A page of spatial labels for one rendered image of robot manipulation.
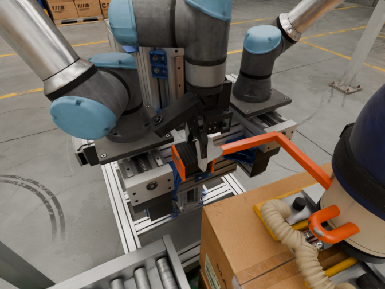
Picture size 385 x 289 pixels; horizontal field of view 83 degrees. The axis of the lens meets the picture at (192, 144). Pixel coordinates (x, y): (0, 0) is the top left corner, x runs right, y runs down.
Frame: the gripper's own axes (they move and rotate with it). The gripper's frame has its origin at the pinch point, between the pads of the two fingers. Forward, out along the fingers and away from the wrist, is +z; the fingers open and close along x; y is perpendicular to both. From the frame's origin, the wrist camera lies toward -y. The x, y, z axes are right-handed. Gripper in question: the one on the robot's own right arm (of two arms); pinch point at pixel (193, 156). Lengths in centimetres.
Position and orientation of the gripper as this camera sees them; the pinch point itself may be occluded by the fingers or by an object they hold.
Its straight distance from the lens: 54.8
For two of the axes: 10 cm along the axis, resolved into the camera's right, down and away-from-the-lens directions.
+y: 9.3, -2.4, 2.7
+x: -3.6, -6.2, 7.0
